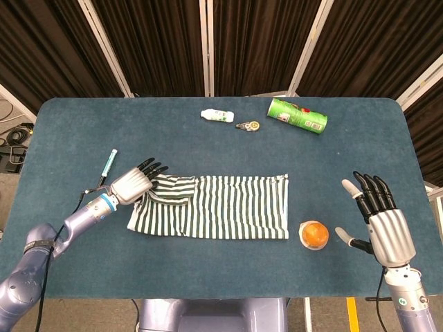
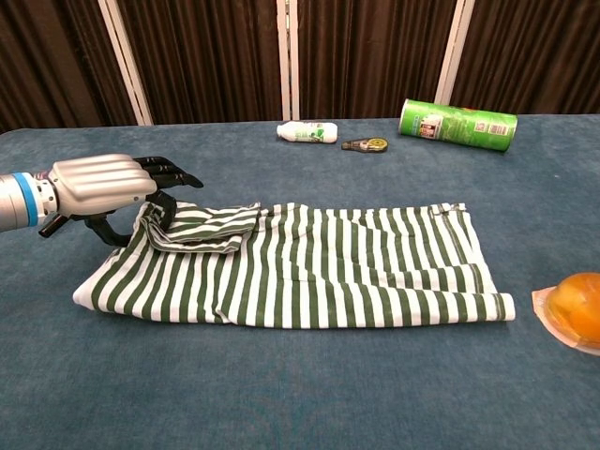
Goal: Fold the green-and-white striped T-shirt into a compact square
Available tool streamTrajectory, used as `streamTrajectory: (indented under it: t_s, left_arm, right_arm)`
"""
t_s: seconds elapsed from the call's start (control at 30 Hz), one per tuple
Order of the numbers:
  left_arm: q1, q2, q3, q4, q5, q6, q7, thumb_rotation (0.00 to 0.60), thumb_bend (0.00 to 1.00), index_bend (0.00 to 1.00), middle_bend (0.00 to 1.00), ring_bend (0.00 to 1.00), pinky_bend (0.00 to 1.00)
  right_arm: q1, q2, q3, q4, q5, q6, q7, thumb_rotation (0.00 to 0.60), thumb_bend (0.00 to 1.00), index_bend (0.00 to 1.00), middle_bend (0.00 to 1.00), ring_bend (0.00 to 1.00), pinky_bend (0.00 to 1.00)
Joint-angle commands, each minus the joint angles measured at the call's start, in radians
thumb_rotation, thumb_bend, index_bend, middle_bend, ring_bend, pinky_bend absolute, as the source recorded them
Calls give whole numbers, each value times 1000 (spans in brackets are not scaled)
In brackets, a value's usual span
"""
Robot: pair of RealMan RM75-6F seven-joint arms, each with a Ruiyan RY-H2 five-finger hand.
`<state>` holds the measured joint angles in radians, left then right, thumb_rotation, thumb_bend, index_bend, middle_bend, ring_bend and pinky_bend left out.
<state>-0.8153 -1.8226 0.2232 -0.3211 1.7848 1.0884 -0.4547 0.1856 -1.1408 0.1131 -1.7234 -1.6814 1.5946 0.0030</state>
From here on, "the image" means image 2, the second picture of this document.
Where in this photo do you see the correction tape dispenser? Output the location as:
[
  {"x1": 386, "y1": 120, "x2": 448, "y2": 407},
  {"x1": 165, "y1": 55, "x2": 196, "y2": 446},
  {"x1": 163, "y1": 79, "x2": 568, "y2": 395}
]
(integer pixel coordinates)
[{"x1": 341, "y1": 136, "x2": 389, "y2": 155}]

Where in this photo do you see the orange jelly cup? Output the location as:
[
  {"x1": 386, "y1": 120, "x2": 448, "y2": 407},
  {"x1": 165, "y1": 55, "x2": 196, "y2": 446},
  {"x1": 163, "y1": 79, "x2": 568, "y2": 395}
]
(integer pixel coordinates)
[{"x1": 531, "y1": 272, "x2": 600, "y2": 357}]

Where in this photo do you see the dark fabric screen panel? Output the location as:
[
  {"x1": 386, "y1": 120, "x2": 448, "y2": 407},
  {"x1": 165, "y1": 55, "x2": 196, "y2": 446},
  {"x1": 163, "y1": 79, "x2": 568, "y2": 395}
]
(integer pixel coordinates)
[
  {"x1": 283, "y1": 0, "x2": 474, "y2": 121},
  {"x1": 435, "y1": 0, "x2": 600, "y2": 116},
  {"x1": 97, "y1": 0, "x2": 294, "y2": 127},
  {"x1": 0, "y1": 0, "x2": 142, "y2": 135}
]

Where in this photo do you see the green chip can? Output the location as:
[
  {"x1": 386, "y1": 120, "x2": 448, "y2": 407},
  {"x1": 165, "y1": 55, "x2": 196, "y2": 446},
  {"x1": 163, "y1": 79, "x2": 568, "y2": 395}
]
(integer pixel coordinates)
[{"x1": 397, "y1": 97, "x2": 519, "y2": 154}]

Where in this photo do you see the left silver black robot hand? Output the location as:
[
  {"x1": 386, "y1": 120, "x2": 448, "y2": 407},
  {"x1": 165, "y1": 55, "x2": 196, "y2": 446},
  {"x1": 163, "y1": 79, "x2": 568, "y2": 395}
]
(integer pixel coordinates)
[{"x1": 36, "y1": 153, "x2": 205, "y2": 248}]

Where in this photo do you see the green marker pen black cap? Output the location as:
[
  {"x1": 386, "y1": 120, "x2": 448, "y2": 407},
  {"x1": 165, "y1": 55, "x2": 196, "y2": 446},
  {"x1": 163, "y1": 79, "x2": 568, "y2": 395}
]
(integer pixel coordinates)
[{"x1": 37, "y1": 213, "x2": 65, "y2": 238}]

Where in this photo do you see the black white striped t-shirt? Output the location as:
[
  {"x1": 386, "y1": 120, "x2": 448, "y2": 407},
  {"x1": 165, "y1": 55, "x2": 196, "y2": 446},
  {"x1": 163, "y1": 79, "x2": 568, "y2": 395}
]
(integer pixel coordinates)
[{"x1": 72, "y1": 200, "x2": 517, "y2": 330}]

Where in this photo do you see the small white plastic bottle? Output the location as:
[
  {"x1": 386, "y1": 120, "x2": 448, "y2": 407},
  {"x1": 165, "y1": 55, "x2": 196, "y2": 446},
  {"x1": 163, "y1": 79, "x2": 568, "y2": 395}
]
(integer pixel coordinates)
[{"x1": 276, "y1": 120, "x2": 339, "y2": 145}]

